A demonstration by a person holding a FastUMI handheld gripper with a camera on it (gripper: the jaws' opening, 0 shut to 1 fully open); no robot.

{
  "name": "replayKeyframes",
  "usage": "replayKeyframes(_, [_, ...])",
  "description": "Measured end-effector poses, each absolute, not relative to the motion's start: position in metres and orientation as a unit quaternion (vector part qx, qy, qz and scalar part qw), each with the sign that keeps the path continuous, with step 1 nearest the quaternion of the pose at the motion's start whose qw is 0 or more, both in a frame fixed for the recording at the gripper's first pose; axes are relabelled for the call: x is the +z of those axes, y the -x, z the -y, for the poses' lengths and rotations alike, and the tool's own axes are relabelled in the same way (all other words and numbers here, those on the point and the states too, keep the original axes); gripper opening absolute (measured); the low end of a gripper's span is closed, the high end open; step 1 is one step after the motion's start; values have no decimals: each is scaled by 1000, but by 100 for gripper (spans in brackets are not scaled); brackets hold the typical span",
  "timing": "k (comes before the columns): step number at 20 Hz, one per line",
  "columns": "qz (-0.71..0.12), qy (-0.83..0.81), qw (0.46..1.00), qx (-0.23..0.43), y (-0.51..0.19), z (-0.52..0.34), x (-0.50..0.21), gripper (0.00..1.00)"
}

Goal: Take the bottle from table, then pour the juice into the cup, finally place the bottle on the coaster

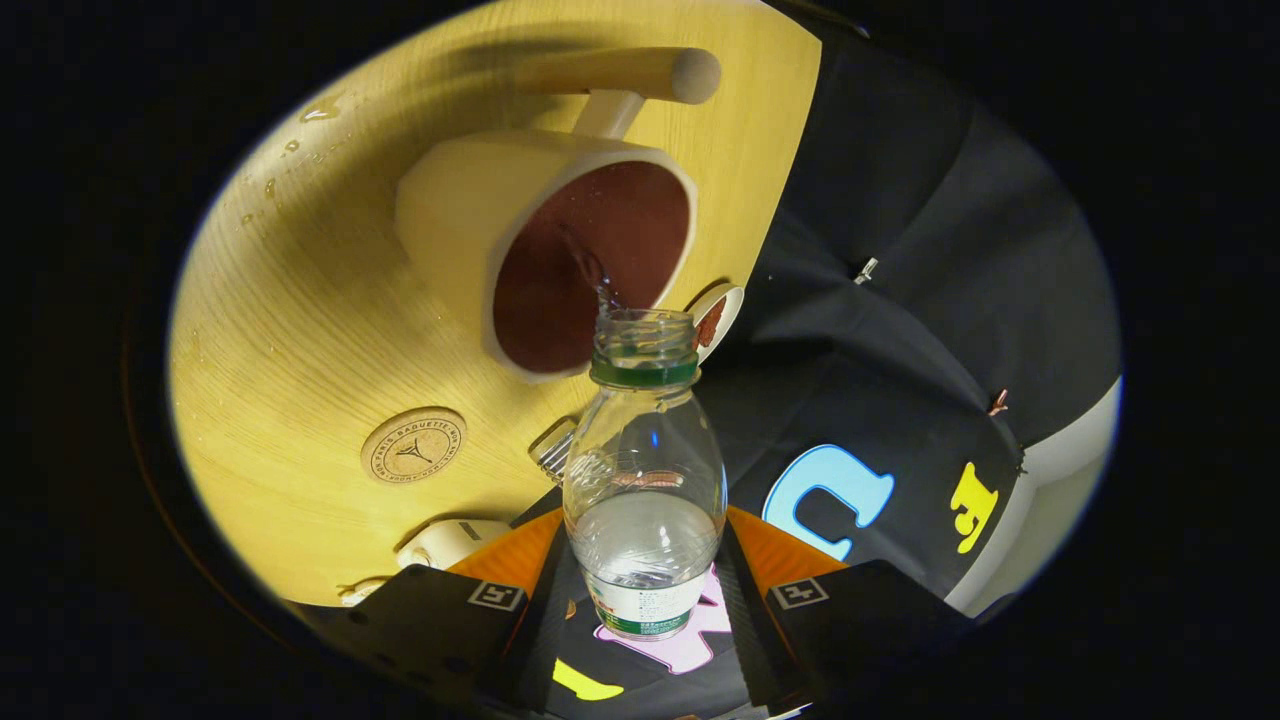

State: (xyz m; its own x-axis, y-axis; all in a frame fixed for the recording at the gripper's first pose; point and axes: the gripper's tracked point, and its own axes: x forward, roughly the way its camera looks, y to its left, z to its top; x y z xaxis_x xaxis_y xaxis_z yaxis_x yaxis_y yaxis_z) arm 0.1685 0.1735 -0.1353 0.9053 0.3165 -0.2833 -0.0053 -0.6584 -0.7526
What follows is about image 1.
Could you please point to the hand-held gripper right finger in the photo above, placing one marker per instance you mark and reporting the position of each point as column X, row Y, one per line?
column 750, row 630

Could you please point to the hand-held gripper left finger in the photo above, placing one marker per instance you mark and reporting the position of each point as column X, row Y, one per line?
column 540, row 630

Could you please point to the clear plastic juice bottle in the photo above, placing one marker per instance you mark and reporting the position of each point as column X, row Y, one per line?
column 645, row 540

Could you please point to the round wooden coaster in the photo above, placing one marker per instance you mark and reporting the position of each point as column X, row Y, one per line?
column 414, row 446

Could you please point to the white toaster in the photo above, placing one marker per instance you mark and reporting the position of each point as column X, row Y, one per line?
column 450, row 542

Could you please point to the red sausage piece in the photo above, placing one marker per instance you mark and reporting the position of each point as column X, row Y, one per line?
column 711, row 322

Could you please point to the small white plate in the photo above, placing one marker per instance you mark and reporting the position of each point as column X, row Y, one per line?
column 732, row 310

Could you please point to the red clip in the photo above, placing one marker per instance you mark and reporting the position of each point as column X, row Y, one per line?
column 998, row 402

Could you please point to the silver clip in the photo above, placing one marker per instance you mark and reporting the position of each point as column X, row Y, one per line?
column 866, row 270

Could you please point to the wooden table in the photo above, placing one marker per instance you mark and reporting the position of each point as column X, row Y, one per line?
column 300, row 330

